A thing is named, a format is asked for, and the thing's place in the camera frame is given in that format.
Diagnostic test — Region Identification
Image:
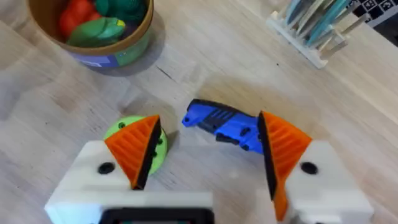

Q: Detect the white peg rack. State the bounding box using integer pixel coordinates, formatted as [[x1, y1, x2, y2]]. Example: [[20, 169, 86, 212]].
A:
[[266, 10, 371, 70]]

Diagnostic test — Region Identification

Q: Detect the tub of toy vegetables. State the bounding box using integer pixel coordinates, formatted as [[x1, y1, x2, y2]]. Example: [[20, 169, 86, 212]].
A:
[[27, 0, 155, 69]]

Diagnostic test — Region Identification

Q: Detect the pale plate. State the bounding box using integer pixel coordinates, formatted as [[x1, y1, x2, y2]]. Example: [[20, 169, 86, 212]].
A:
[[297, 0, 327, 35]]

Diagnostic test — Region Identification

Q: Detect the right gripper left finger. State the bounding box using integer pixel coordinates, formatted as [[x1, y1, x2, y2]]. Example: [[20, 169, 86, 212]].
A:
[[44, 114, 162, 223]]

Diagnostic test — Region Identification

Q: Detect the checkered marker board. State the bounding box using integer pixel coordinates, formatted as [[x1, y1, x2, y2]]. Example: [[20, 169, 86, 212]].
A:
[[348, 0, 398, 28]]

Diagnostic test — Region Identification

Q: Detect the blue electric screwdriver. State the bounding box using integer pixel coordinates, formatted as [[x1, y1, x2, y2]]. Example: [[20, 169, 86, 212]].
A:
[[181, 98, 264, 155]]

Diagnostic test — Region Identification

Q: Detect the green disc with holes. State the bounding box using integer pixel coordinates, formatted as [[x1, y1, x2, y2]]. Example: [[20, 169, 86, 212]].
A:
[[103, 115, 169, 175]]

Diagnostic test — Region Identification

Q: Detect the teal plate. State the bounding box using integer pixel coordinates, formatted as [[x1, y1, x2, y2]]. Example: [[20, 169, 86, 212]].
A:
[[307, 0, 352, 47]]

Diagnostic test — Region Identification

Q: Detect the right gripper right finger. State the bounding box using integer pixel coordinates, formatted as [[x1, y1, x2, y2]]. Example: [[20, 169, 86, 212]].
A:
[[257, 110, 374, 224]]

